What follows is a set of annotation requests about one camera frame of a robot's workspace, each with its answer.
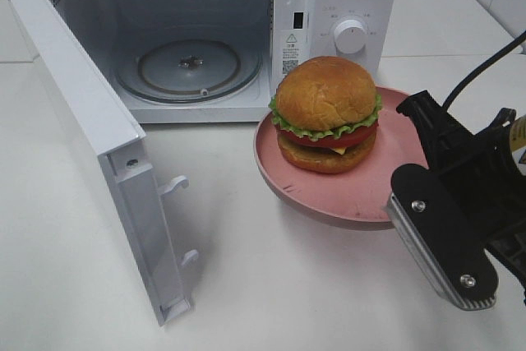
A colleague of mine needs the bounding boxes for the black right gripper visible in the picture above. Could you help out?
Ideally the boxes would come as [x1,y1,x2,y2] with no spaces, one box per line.
[386,90,525,310]

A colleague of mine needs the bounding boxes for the pink round plate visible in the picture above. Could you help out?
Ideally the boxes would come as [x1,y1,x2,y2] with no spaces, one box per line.
[254,87,427,230]

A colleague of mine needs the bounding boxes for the burger with lettuce and tomato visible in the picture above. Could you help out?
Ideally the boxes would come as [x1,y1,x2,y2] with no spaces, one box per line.
[269,56,382,174]

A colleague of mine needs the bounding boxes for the white microwave door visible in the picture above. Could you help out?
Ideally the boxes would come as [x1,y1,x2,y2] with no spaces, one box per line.
[8,0,199,326]

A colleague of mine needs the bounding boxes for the white upper power knob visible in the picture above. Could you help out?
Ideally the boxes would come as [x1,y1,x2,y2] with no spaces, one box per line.
[333,16,367,54]

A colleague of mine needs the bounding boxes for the white warning label sticker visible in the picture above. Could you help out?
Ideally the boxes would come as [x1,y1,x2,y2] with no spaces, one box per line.
[279,29,307,76]

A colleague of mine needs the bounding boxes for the glass microwave turntable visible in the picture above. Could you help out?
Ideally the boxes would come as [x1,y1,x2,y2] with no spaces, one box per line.
[116,39,263,104]

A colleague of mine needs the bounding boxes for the white microwave oven body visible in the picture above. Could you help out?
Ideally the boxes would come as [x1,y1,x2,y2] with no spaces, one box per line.
[49,0,393,123]

